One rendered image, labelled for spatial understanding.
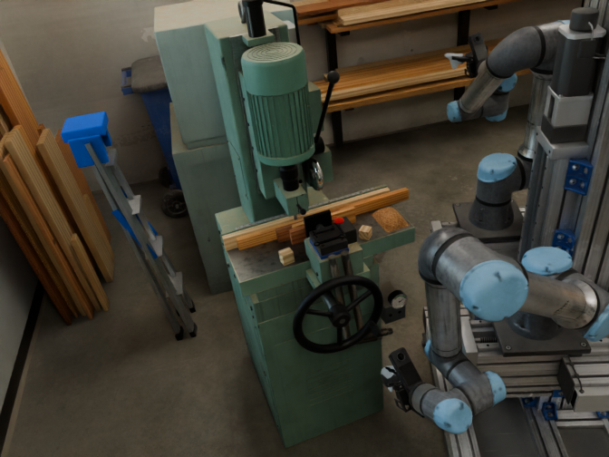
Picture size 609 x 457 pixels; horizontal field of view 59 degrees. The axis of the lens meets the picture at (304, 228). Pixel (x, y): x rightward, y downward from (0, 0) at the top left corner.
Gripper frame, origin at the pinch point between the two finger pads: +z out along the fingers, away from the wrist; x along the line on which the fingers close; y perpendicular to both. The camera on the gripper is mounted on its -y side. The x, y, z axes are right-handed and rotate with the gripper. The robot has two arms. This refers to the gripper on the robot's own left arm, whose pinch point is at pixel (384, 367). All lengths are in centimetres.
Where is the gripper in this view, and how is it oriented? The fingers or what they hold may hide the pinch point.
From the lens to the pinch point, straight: 160.2
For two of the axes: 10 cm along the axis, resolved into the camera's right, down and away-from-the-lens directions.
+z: -3.1, -0.3, 9.5
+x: 8.9, -3.4, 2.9
